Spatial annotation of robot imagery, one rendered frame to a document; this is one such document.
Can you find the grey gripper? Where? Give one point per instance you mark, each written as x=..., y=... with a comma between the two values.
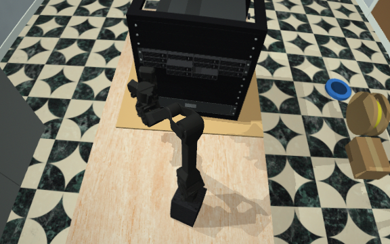
x=149, y=74

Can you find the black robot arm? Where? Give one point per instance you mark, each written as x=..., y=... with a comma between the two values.
x=189, y=130

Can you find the tan flat board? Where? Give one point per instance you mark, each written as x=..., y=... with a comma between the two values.
x=249, y=123

